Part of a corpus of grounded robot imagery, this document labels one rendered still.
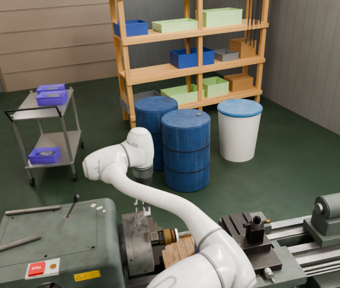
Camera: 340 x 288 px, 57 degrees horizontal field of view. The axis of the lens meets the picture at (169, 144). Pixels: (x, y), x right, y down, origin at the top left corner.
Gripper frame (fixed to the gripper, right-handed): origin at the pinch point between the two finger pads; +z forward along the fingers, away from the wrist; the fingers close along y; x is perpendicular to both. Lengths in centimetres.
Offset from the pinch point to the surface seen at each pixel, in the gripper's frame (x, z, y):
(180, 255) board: -18, 51, 10
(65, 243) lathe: 39.1, 13.5, 0.5
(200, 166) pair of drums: -82, 118, 178
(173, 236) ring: -13.2, 29.3, 6.0
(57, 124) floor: 114, 170, 435
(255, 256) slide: -56, 42, -7
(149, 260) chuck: 1.6, 28.6, -6.5
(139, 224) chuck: 3.8, 16.2, 6.2
